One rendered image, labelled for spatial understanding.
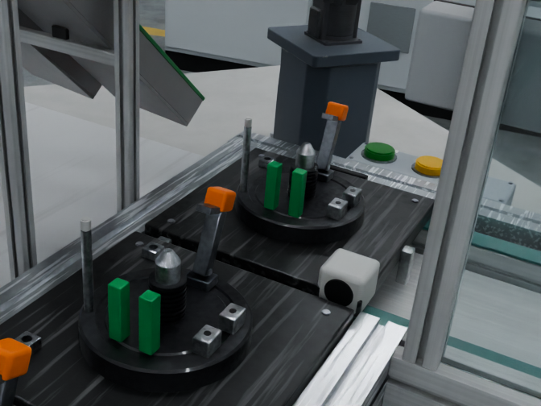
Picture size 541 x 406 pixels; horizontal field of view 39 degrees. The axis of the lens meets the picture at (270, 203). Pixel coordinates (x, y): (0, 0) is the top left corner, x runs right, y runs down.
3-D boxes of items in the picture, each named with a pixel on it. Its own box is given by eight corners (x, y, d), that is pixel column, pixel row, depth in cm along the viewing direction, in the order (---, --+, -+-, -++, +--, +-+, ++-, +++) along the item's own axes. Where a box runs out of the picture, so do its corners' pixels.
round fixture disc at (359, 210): (271, 171, 91) (273, 155, 90) (381, 204, 86) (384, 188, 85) (211, 217, 80) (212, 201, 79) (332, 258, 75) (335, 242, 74)
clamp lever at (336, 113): (316, 167, 87) (333, 101, 86) (332, 171, 86) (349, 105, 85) (305, 167, 84) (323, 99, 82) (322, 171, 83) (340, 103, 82)
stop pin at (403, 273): (398, 275, 81) (405, 244, 79) (409, 279, 81) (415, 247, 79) (394, 282, 80) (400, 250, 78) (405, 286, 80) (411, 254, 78)
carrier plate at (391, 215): (253, 160, 98) (255, 145, 97) (433, 214, 89) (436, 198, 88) (143, 240, 79) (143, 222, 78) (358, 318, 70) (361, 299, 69)
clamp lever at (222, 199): (197, 268, 67) (217, 185, 65) (216, 275, 66) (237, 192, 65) (176, 273, 63) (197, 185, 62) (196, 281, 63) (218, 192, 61)
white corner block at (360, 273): (332, 279, 75) (337, 245, 73) (375, 295, 73) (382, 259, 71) (313, 303, 71) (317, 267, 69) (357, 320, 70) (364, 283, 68)
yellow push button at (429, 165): (419, 166, 100) (421, 152, 99) (448, 174, 99) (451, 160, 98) (409, 176, 97) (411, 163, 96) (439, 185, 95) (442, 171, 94)
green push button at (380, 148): (369, 152, 103) (371, 138, 102) (397, 159, 101) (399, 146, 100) (358, 163, 100) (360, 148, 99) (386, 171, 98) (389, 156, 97)
